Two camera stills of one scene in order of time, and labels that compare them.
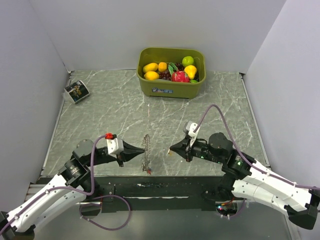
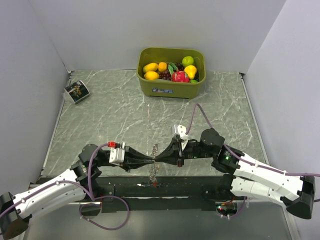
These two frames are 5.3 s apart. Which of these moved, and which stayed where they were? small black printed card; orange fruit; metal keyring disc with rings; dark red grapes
Moved: metal keyring disc with rings
Stayed: dark red grapes; orange fruit; small black printed card
